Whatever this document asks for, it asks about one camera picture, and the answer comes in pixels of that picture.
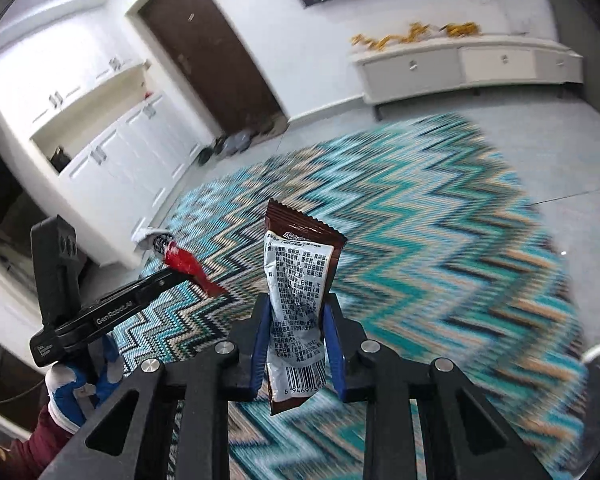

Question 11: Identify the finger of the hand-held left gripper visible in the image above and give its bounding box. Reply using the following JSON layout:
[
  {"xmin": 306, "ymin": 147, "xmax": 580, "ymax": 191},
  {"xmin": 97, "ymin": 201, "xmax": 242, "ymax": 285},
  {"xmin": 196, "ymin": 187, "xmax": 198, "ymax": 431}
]
[{"xmin": 125, "ymin": 266, "xmax": 188, "ymax": 302}]

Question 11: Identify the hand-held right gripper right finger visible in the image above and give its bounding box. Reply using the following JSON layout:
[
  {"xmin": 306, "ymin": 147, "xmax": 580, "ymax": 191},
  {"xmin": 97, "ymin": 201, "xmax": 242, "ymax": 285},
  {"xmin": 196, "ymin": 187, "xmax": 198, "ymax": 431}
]
[{"xmin": 320, "ymin": 292, "xmax": 526, "ymax": 480}]

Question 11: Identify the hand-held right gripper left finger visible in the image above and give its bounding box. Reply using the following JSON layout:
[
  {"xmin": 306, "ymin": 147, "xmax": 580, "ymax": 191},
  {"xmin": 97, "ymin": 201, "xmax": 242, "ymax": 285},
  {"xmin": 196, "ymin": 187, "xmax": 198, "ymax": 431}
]
[{"xmin": 42, "ymin": 292, "xmax": 273, "ymax": 480}]

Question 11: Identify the red snack wrapper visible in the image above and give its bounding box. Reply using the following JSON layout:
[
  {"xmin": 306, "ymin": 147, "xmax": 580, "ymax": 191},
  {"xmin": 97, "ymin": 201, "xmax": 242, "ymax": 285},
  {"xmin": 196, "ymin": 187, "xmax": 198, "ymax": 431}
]
[{"xmin": 132, "ymin": 227, "xmax": 229, "ymax": 297}]

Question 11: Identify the brown white snack wrapper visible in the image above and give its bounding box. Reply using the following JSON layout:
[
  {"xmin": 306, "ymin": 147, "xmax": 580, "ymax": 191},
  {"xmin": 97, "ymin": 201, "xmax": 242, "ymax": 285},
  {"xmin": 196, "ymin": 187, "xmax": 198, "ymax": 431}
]
[{"xmin": 262, "ymin": 199, "xmax": 348, "ymax": 416}]

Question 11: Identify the person's left forearm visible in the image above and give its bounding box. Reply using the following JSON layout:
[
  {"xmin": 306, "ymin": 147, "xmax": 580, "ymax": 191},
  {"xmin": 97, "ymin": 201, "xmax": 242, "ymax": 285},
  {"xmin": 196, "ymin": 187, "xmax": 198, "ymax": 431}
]
[{"xmin": 0, "ymin": 402, "xmax": 77, "ymax": 480}]

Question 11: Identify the person's left hand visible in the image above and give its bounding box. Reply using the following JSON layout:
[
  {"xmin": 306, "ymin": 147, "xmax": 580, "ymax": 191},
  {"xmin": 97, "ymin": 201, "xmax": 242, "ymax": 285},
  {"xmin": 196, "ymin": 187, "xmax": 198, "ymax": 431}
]
[{"xmin": 45, "ymin": 334, "xmax": 126, "ymax": 433}]

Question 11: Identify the white lower cabinet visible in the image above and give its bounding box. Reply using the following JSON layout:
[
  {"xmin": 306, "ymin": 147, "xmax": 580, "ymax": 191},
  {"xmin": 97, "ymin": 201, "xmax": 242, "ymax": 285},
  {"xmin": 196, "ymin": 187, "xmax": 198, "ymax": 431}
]
[{"xmin": 57, "ymin": 92, "xmax": 203, "ymax": 268}]

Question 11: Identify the white cabinet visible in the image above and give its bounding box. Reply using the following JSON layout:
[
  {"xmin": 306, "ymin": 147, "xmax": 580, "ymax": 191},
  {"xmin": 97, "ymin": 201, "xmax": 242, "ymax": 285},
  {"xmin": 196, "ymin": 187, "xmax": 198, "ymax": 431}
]
[
  {"xmin": 0, "ymin": 35, "xmax": 148, "ymax": 128},
  {"xmin": 57, "ymin": 92, "xmax": 203, "ymax": 268}
]

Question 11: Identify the zigzag patterned rug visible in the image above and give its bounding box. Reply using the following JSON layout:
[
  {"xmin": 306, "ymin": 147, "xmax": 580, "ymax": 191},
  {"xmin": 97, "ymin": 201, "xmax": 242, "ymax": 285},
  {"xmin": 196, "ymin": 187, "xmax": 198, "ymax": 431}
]
[{"xmin": 115, "ymin": 112, "xmax": 588, "ymax": 480}]

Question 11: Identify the pair of grey slippers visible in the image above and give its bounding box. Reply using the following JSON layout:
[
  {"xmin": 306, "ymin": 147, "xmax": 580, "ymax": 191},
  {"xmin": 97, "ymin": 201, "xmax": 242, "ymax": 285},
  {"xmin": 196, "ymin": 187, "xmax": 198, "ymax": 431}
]
[{"xmin": 222, "ymin": 132, "xmax": 254, "ymax": 154}]

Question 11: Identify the white upper cabinet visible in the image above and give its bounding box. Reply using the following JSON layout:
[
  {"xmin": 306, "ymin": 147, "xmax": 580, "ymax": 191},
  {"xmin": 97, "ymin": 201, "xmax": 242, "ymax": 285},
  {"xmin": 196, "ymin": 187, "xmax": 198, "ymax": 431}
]
[{"xmin": 0, "ymin": 35, "xmax": 148, "ymax": 128}]

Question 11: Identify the dark brown door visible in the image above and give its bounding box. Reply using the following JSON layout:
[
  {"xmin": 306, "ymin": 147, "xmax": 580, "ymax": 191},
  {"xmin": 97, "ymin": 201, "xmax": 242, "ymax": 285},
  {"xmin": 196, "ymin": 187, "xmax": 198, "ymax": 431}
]
[{"xmin": 140, "ymin": 0, "xmax": 286, "ymax": 138}]

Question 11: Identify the grey white television stand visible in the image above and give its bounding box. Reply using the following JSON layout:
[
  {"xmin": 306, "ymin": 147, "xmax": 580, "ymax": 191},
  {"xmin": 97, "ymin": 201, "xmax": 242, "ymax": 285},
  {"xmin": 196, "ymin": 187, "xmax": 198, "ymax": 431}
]
[{"xmin": 350, "ymin": 37, "xmax": 585, "ymax": 121}]

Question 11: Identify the golden tiger figurine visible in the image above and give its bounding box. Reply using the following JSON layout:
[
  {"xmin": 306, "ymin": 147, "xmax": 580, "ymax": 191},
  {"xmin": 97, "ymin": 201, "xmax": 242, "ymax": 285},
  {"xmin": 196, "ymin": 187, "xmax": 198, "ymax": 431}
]
[{"xmin": 442, "ymin": 21, "xmax": 481, "ymax": 39}]

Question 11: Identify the black cable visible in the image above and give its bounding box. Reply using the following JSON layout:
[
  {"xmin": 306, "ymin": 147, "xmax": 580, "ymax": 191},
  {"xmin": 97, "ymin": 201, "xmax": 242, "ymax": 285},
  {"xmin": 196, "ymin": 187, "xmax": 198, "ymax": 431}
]
[{"xmin": 0, "ymin": 379, "xmax": 48, "ymax": 407}]

